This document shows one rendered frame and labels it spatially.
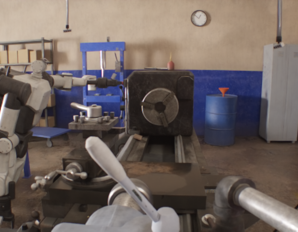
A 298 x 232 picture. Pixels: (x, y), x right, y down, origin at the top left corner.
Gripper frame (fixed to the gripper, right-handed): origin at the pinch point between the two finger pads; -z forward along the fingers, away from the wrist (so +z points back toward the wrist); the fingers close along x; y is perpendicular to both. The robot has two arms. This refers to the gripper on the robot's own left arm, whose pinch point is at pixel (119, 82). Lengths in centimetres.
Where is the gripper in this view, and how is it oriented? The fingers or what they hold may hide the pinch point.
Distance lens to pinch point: 210.7
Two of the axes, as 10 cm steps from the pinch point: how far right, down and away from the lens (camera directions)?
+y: 0.0, -9.8, -1.8
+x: -0.9, 1.8, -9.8
